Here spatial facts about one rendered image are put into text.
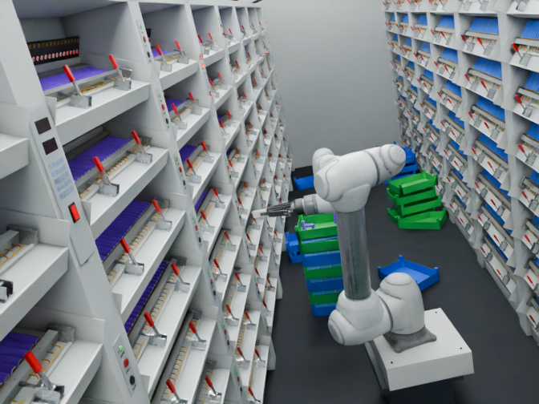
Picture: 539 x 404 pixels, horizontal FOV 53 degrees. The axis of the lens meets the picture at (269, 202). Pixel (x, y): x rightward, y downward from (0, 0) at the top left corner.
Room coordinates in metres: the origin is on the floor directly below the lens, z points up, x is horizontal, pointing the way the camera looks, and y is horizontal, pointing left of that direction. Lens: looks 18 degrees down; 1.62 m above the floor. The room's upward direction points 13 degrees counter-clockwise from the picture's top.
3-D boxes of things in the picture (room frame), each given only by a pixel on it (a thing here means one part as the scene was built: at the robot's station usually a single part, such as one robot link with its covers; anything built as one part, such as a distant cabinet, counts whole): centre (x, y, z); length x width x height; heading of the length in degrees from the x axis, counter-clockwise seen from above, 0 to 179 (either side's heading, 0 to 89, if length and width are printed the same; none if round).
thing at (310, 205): (2.27, -0.18, 0.81); 0.09 x 0.06 x 0.09; 172
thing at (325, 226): (2.73, -0.27, 0.52); 0.30 x 0.20 x 0.08; 77
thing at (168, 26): (2.33, 0.25, 0.89); 0.20 x 0.09 x 1.78; 82
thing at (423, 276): (2.85, -0.71, 0.04); 0.30 x 0.20 x 0.08; 29
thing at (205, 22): (3.02, 0.15, 0.89); 0.20 x 0.09 x 1.78; 82
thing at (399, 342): (1.90, -0.43, 0.33); 0.22 x 0.18 x 0.06; 9
